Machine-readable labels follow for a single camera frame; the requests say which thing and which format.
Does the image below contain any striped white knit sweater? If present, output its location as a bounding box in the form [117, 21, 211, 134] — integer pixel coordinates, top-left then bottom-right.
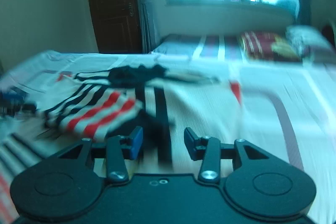
[1, 65, 242, 223]

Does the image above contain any patterned white bed sheet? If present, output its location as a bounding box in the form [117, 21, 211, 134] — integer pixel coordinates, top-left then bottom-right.
[1, 51, 335, 223]

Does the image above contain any striped folded blanket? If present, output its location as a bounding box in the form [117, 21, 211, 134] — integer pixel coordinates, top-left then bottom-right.
[152, 34, 246, 61]

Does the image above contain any maroon yellow pillow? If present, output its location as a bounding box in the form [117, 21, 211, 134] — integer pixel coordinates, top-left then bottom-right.
[238, 31, 301, 62]

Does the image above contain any dark wooden door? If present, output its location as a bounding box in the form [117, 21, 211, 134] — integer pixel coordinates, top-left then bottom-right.
[89, 0, 142, 53]

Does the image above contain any grey striped pillow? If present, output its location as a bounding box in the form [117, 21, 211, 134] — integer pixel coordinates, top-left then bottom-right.
[285, 25, 335, 65]

